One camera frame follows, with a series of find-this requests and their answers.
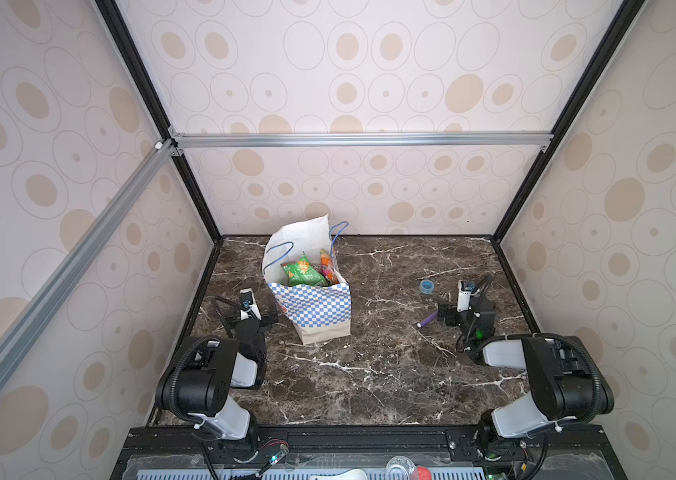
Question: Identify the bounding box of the blue tape roll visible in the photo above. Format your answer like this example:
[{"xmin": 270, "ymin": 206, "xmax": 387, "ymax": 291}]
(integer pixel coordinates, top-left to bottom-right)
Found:
[{"xmin": 420, "ymin": 279, "xmax": 435, "ymax": 295}]

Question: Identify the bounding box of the blue checkered paper bag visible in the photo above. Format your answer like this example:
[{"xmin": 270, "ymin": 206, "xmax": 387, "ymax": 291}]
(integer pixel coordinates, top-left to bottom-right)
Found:
[{"xmin": 261, "ymin": 215, "xmax": 352, "ymax": 345}]

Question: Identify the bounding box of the purple marker pen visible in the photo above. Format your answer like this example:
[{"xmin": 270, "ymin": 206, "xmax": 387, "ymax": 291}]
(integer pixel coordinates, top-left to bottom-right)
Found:
[{"xmin": 417, "ymin": 311, "xmax": 439, "ymax": 329}]

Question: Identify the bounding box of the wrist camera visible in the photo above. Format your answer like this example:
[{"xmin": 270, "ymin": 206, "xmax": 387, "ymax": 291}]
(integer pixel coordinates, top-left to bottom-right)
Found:
[
  {"xmin": 239, "ymin": 288, "xmax": 262, "ymax": 322},
  {"xmin": 457, "ymin": 280, "xmax": 476, "ymax": 312}
]

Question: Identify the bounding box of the green chips snack packet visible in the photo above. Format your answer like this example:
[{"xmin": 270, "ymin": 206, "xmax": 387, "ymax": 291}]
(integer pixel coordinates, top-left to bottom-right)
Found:
[{"xmin": 281, "ymin": 255, "xmax": 329, "ymax": 287}]

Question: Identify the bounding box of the left slanted aluminium rail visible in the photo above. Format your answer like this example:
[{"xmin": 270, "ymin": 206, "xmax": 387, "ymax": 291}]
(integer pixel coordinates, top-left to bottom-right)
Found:
[{"xmin": 0, "ymin": 139, "xmax": 177, "ymax": 391}]

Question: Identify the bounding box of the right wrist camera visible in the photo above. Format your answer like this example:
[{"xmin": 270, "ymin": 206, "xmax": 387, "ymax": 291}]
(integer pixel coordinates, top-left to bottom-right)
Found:
[{"xmin": 457, "ymin": 280, "xmax": 476, "ymax": 312}]

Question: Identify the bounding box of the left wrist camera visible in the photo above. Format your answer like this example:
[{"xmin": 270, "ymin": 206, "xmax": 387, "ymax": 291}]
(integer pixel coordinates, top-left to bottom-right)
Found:
[{"xmin": 239, "ymin": 288, "xmax": 262, "ymax": 322}]

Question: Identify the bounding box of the horizontal aluminium rail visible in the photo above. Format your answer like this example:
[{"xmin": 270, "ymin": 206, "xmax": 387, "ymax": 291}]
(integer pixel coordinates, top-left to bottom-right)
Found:
[{"xmin": 174, "ymin": 131, "xmax": 554, "ymax": 149}]

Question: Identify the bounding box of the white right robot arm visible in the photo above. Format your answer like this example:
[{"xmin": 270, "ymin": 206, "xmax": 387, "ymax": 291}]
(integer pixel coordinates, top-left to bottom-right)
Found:
[{"xmin": 437, "ymin": 303, "xmax": 615, "ymax": 447}]

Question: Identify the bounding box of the colourful fruit candy packet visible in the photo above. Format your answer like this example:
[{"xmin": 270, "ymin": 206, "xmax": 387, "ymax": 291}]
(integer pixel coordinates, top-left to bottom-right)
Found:
[{"xmin": 319, "ymin": 249, "xmax": 340, "ymax": 285}]

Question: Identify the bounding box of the red cap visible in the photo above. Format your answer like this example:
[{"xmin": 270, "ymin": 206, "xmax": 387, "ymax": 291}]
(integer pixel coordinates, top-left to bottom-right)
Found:
[{"xmin": 415, "ymin": 465, "xmax": 433, "ymax": 480}]

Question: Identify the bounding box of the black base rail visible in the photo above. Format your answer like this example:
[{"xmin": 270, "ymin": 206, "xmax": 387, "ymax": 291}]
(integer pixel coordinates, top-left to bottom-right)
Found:
[{"xmin": 111, "ymin": 425, "xmax": 627, "ymax": 479}]

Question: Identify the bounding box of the clear plastic bottle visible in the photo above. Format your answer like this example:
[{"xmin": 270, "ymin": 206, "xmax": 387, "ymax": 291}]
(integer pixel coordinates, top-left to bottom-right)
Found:
[{"xmin": 385, "ymin": 455, "xmax": 419, "ymax": 480}]

